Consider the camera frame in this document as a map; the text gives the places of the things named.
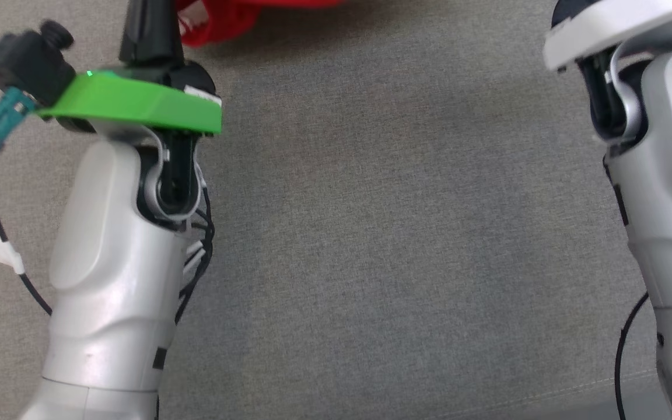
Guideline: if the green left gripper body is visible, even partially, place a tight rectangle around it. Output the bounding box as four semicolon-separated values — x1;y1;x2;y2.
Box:
36;57;223;138

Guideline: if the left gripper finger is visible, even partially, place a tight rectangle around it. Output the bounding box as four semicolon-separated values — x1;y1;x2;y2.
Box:
118;0;186;67

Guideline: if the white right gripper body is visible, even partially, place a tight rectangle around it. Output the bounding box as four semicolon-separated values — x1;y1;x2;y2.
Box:
543;0;672;72

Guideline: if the red basketball jersey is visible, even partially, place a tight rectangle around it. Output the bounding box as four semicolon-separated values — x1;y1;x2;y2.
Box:
176;0;348;48

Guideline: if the left camera cable teal plug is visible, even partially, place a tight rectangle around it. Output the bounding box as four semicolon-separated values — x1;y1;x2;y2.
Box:
0;87;54;316

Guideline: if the black left arm cable bundle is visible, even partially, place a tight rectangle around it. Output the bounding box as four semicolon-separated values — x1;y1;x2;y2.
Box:
173;175;216;327

